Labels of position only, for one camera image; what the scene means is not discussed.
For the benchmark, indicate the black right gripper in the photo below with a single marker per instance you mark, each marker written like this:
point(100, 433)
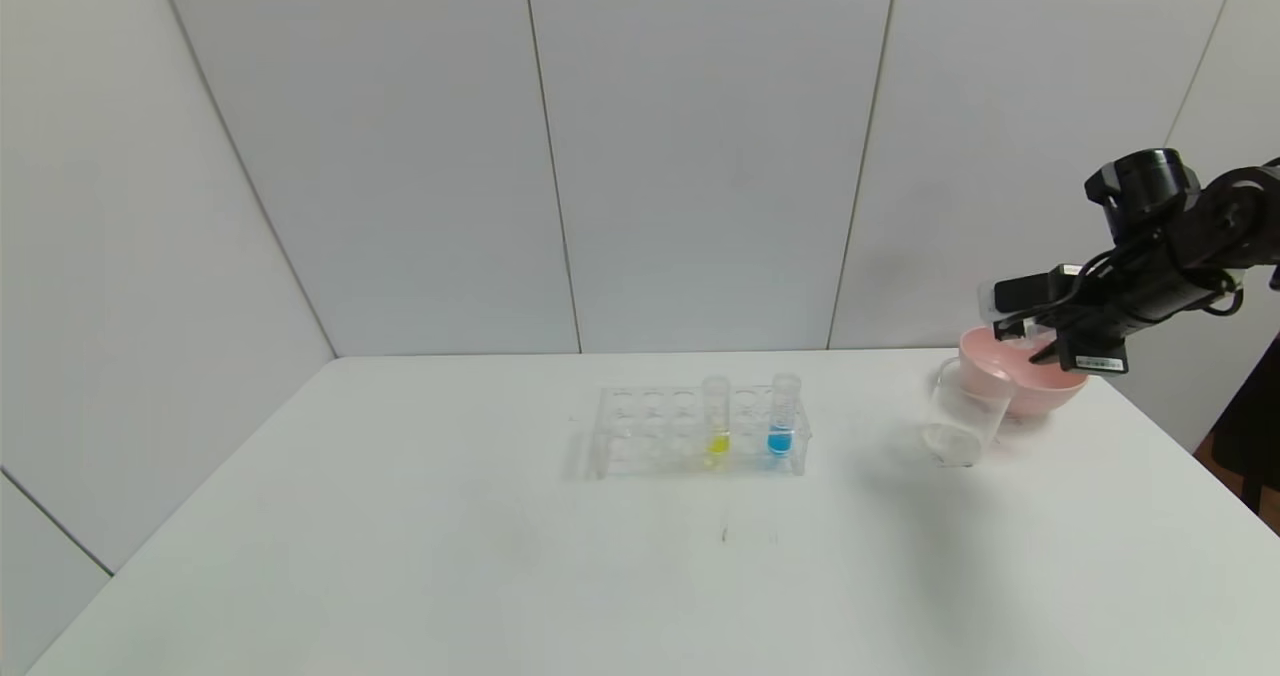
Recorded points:
point(1097, 362)

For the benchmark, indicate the test tube with red pigment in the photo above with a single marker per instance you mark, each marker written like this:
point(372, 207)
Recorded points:
point(1038, 336)

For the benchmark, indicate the test tube with yellow pigment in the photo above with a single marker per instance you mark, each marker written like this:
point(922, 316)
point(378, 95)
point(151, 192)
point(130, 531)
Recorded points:
point(716, 426)

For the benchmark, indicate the clear glass beaker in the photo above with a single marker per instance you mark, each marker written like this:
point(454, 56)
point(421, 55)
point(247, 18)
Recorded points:
point(965, 426)

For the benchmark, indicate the test tube with blue pigment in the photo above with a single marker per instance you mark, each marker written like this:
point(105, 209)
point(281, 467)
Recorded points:
point(783, 426)

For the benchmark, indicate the clear acrylic test tube rack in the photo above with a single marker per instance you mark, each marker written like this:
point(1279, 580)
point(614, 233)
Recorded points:
point(685, 451)

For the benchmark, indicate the pink bowl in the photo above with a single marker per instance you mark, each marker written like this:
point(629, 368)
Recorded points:
point(1020, 391)

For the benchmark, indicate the dark background object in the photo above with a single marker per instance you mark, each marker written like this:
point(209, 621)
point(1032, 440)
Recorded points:
point(1255, 436)

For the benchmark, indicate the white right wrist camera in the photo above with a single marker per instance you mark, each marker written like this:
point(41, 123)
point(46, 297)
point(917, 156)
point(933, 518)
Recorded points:
point(1020, 289)

